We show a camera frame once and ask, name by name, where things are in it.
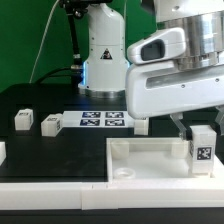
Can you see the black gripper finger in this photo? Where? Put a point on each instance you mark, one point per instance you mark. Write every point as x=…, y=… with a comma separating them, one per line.
x=220, y=120
x=185, y=132

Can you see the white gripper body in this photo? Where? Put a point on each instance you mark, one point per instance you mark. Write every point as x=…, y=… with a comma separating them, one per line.
x=161, y=89

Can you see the white square tabletop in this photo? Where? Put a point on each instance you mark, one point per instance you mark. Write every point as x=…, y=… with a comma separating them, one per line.
x=147, y=158

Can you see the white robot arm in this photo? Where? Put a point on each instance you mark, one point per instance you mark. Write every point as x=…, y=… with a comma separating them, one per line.
x=180, y=67

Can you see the white marker sheet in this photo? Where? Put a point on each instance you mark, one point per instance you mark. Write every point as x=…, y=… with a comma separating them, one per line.
x=98, y=119

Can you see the white block left edge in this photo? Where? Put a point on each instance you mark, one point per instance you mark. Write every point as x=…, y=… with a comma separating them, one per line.
x=2, y=152

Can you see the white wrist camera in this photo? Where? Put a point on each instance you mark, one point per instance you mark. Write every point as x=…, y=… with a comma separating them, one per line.
x=162, y=45

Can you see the white fence wall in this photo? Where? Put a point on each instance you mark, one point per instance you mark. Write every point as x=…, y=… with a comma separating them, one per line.
x=201, y=191

